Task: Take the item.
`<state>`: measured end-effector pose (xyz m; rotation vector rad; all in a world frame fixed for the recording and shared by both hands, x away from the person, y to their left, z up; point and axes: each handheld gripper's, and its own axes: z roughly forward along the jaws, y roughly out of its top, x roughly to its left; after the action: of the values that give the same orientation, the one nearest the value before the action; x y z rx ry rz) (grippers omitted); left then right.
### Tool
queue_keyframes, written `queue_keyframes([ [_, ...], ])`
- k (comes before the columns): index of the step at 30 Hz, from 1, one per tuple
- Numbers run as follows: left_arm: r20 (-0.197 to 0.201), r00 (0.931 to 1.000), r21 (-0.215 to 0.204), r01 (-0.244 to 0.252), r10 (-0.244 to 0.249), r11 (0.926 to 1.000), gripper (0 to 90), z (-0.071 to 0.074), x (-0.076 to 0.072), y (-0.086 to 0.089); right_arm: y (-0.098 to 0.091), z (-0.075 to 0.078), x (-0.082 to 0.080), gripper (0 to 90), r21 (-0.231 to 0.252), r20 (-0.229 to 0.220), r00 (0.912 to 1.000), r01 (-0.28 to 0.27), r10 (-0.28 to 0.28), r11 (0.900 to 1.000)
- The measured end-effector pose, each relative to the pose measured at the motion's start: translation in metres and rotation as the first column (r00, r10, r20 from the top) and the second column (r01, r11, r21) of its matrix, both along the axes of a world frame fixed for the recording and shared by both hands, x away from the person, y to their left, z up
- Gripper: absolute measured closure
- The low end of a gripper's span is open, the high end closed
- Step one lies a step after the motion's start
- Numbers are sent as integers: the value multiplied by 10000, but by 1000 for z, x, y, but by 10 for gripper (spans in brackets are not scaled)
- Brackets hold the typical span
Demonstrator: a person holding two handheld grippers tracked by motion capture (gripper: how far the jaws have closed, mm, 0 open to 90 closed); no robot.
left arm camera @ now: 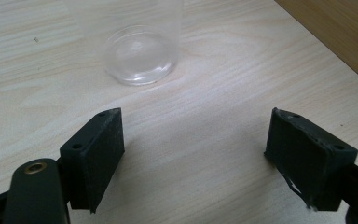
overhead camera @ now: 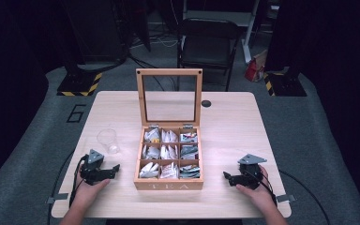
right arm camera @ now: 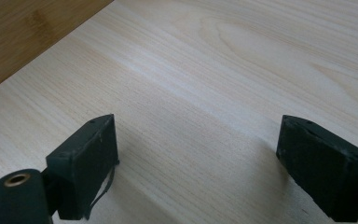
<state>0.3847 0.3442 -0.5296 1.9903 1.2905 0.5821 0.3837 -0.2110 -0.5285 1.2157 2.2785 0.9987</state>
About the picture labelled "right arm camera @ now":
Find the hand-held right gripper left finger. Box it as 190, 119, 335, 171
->
45, 113, 120, 221

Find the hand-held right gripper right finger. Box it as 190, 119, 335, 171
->
275, 114, 358, 223

